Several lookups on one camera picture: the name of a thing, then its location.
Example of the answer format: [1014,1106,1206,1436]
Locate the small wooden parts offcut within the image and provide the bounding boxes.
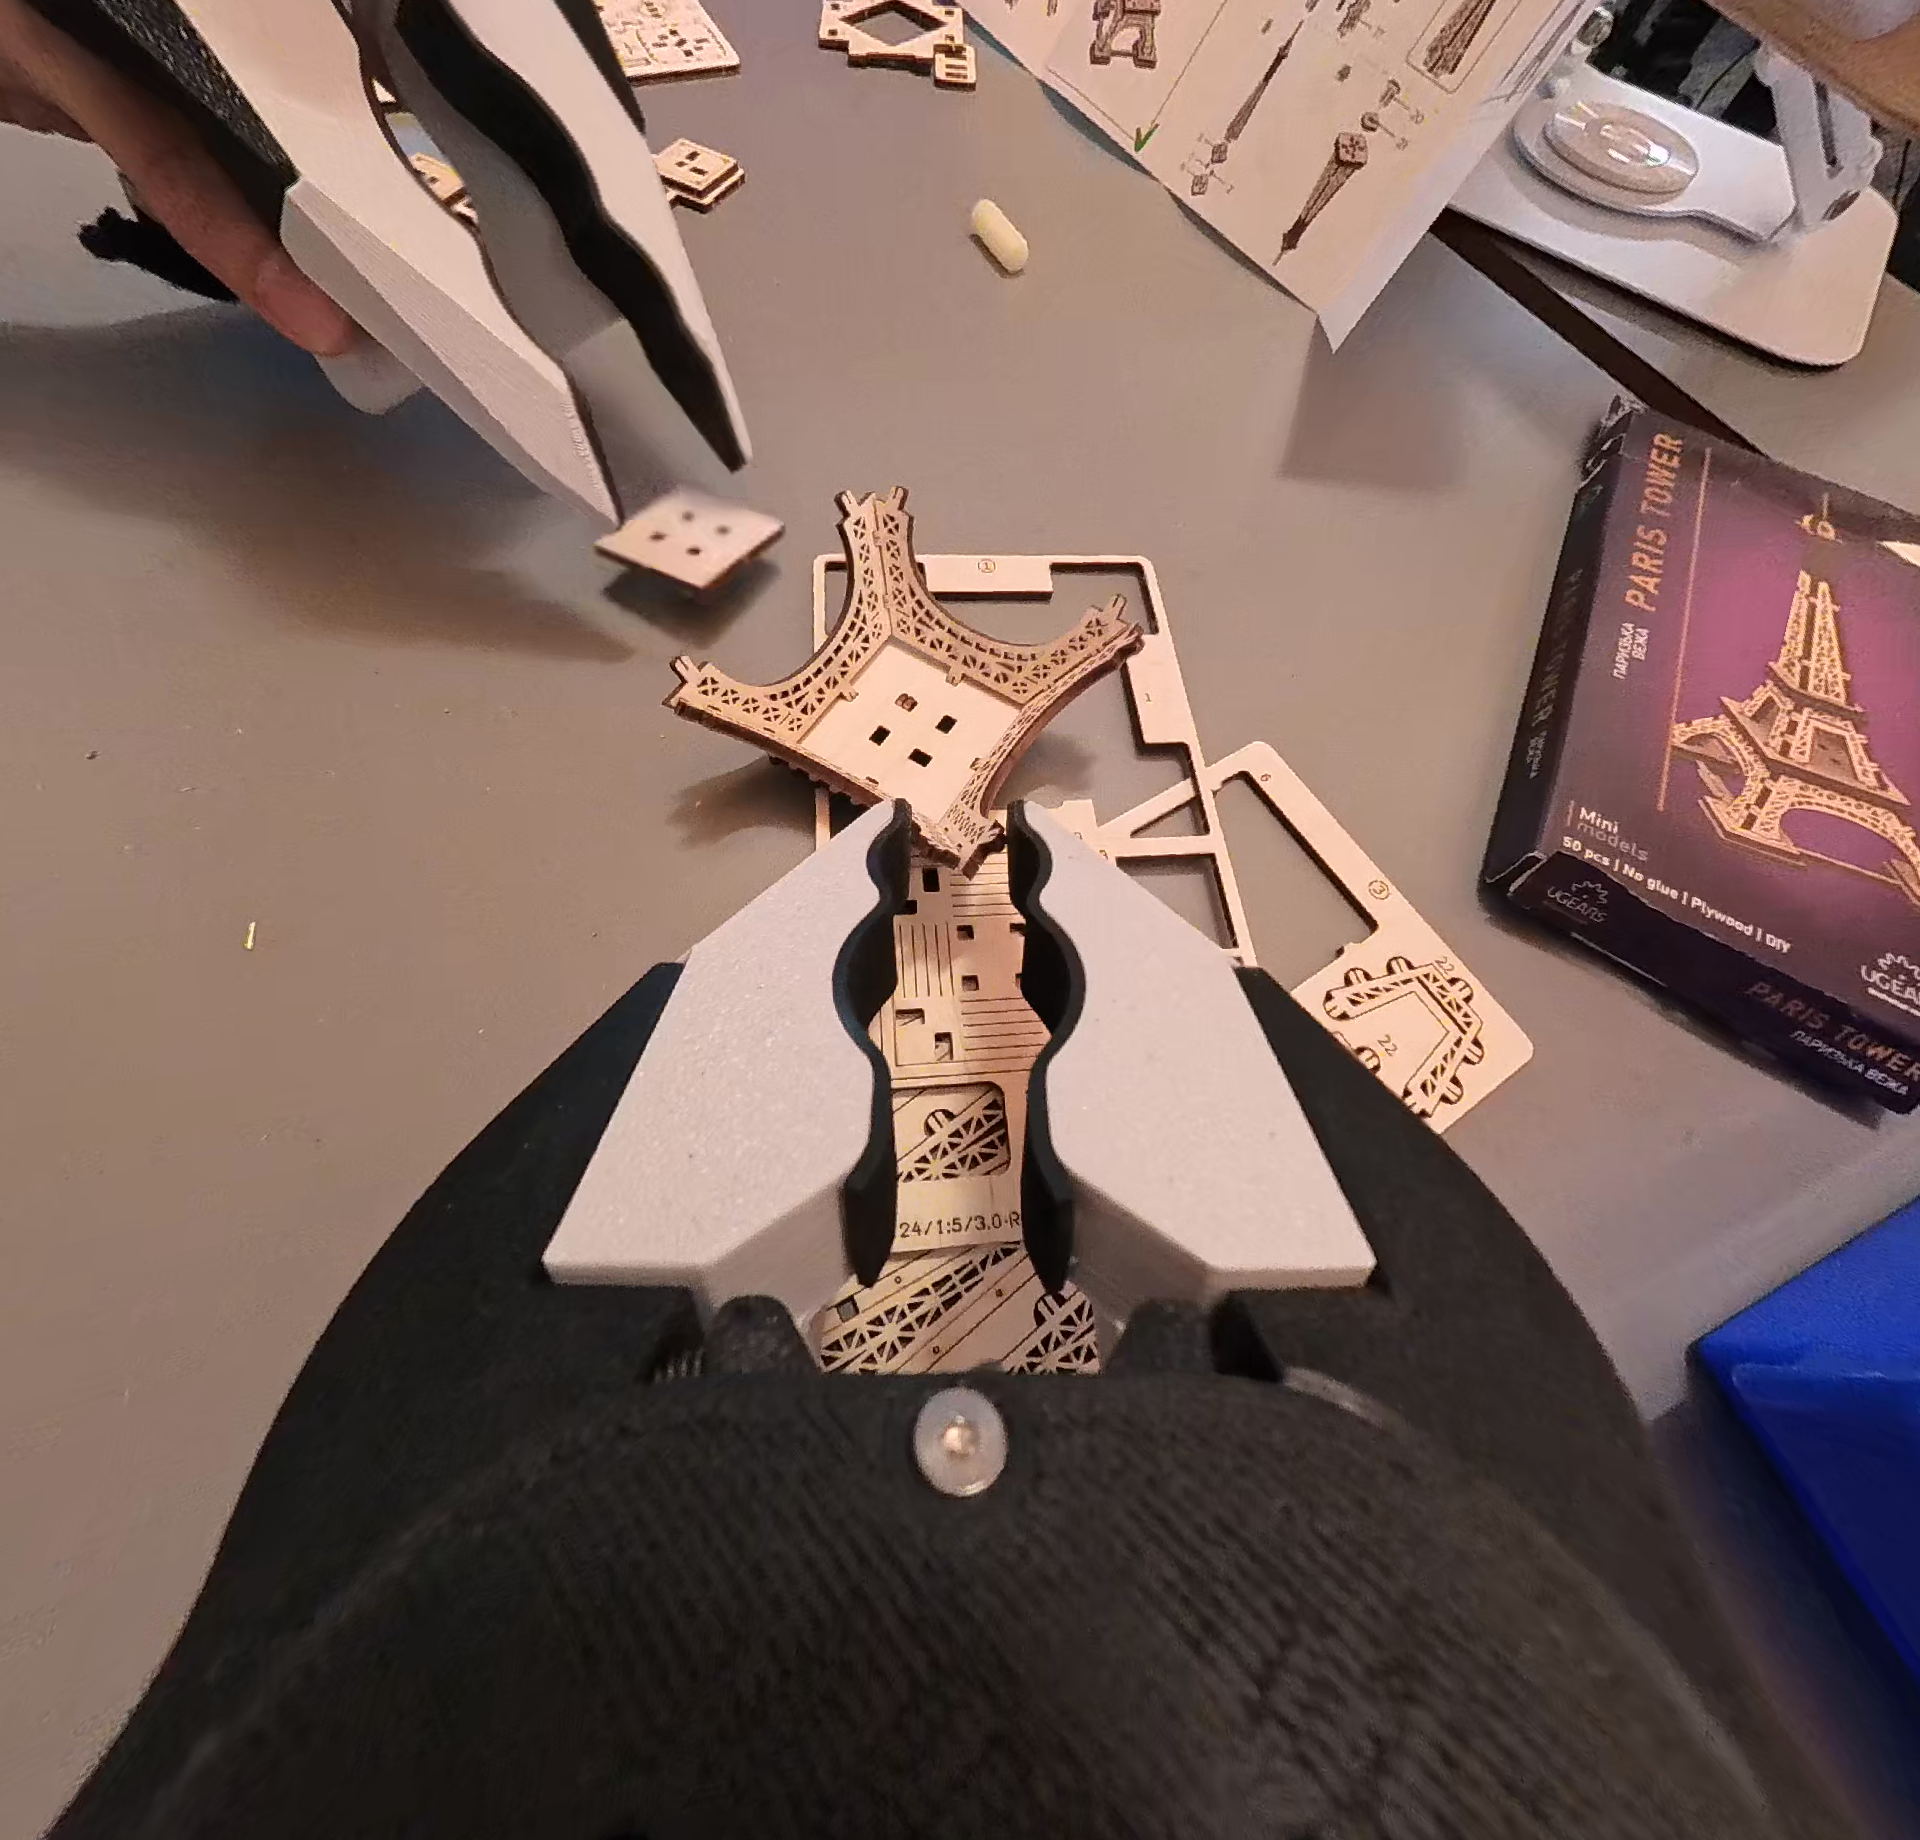
[366,70,484,230]

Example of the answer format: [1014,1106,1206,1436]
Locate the engraved wooden parts sheet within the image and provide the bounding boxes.
[815,820,1119,1377]

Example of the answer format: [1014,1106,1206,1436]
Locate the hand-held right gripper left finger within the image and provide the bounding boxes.
[540,800,915,1332]

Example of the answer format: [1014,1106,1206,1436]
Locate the blue plastic bin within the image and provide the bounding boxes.
[1694,1195,1920,1678]

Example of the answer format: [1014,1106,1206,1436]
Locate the purple model kit box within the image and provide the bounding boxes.
[1481,400,1920,1114]

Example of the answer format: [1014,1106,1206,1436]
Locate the small dotted wooden parts sheet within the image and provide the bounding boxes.
[576,0,740,80]

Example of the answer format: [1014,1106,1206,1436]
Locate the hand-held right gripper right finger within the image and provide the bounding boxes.
[1004,801,1378,1332]

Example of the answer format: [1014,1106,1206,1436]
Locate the folded assembly instruction sheet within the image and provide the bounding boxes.
[915,0,1658,349]

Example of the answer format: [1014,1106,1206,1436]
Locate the wooden parts sheet with cutouts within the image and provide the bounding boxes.
[810,551,1533,1134]

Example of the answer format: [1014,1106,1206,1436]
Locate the white board stand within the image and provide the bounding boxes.
[1445,0,1906,367]

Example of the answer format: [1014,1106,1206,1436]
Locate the square wooden plate four holes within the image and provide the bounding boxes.
[595,490,784,599]

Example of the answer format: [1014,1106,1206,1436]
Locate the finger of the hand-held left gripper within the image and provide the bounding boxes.
[110,0,627,524]
[391,0,753,474]

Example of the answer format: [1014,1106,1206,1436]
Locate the person's left hand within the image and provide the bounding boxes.
[0,0,363,360]

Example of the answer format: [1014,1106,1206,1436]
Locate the wooden diamond frame piece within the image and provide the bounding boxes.
[815,0,978,91]

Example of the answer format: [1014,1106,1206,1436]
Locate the wooden lattice tower base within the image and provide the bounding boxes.
[665,486,1144,868]

